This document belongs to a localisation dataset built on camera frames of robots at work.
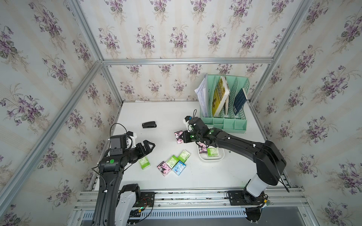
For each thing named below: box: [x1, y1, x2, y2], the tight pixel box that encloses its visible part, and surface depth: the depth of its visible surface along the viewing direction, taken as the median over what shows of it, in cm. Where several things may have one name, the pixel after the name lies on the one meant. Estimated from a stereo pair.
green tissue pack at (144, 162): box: [138, 155, 152, 170], surface depth 85 cm
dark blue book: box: [233, 88, 248, 116], surface depth 109 cm
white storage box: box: [196, 141, 225, 162], surface depth 90 cm
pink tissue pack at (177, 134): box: [173, 129, 185, 145], surface depth 85 cm
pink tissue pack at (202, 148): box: [197, 142, 208, 154], surface depth 90 cm
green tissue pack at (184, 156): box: [177, 149, 191, 164], surface depth 88 cm
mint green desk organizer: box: [199, 74, 250, 134], surface depth 106 cm
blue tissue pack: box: [172, 160, 187, 177], surface depth 84 cm
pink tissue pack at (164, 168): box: [156, 161, 172, 177], surface depth 84 cm
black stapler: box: [141, 121, 157, 129], surface depth 105 cm
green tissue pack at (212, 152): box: [206, 147, 220, 158], surface depth 90 cm
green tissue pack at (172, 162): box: [165, 154, 180, 170], surface depth 86 cm
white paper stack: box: [194, 73, 210, 118], surface depth 92 cm
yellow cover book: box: [212, 76, 231, 118], surface depth 99 cm
